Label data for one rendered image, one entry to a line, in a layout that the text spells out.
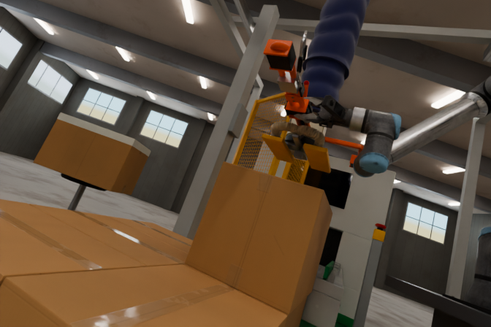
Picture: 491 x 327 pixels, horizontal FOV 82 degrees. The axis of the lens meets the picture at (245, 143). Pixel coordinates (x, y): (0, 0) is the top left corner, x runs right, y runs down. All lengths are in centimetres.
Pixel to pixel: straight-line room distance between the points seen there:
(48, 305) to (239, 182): 69
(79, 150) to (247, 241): 162
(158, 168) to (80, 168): 999
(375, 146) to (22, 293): 98
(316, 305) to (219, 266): 73
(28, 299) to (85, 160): 176
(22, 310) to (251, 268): 64
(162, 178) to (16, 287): 1156
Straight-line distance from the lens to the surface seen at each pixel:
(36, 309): 60
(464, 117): 138
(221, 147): 269
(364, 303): 222
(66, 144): 241
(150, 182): 1223
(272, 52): 85
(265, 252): 101
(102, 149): 228
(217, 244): 107
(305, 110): 113
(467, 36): 384
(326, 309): 167
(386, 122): 110
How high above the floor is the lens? 77
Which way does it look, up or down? 14 degrees up
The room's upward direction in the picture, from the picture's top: 20 degrees clockwise
